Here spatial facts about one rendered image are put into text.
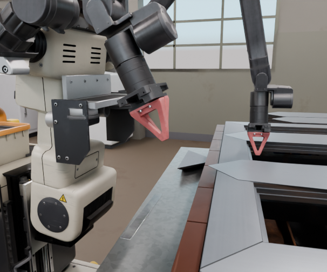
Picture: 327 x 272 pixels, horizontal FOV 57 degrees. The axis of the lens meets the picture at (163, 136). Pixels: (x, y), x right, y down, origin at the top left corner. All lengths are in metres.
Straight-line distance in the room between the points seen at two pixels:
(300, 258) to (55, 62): 0.64
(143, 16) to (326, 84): 4.20
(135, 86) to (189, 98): 4.23
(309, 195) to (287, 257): 0.31
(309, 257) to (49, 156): 0.64
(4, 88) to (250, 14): 4.72
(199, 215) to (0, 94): 4.97
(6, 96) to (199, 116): 3.03
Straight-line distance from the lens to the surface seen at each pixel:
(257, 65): 0.98
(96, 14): 0.56
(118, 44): 0.55
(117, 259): 0.77
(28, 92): 0.90
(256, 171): 0.84
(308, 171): 0.90
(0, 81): 5.39
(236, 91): 4.62
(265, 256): 0.50
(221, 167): 0.85
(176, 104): 4.83
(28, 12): 0.63
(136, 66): 0.54
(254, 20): 0.97
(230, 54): 4.62
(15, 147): 1.14
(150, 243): 0.82
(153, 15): 0.54
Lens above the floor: 1.12
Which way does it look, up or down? 12 degrees down
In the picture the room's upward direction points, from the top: straight up
